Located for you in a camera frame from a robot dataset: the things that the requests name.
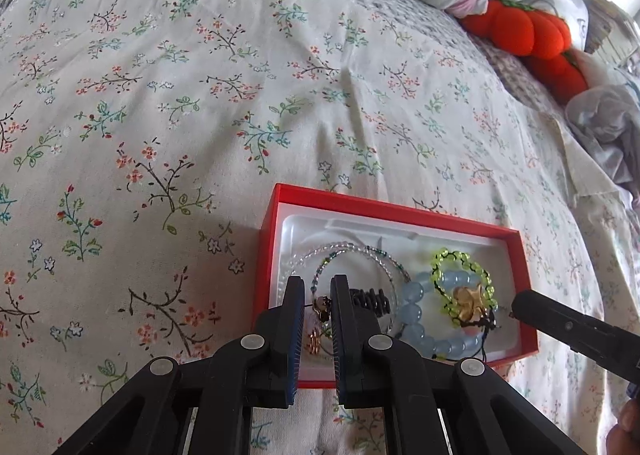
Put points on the black hair claw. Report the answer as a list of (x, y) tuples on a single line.
[(370, 302)]

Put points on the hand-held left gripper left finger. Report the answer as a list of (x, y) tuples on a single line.
[(298, 335)]

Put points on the grey crumpled cloth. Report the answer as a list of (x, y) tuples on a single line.
[(605, 120)]

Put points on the person's right hand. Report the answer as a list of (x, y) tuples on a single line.
[(625, 430)]

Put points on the floral bed sheet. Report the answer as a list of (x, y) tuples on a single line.
[(200, 135)]

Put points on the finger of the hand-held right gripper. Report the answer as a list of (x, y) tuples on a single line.
[(550, 317)]

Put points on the red cardboard box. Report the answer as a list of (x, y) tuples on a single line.
[(522, 295)]

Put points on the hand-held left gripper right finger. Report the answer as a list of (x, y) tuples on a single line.
[(337, 335)]

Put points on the red plush toy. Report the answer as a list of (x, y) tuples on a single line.
[(525, 32)]

